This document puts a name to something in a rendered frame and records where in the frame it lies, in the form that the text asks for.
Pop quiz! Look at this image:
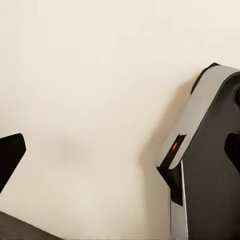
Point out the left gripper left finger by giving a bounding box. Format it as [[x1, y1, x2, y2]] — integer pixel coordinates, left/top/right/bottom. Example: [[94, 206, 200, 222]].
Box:
[[0, 133, 26, 193]]

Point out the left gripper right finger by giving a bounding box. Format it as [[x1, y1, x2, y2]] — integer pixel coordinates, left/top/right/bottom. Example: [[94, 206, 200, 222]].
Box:
[[224, 132, 240, 173]]

